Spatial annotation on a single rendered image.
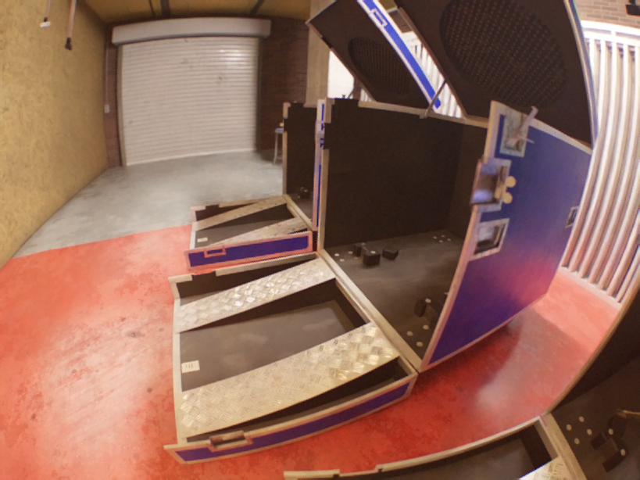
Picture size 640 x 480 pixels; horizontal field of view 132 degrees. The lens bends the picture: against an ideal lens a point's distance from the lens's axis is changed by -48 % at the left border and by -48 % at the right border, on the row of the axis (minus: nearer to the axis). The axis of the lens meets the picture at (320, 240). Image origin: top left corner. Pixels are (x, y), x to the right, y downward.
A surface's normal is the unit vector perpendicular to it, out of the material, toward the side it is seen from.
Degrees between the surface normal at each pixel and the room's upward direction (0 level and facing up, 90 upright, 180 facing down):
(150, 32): 90
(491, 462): 2
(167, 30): 90
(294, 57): 90
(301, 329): 2
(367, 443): 0
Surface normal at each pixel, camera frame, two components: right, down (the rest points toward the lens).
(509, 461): 0.02, -0.90
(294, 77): 0.44, 0.41
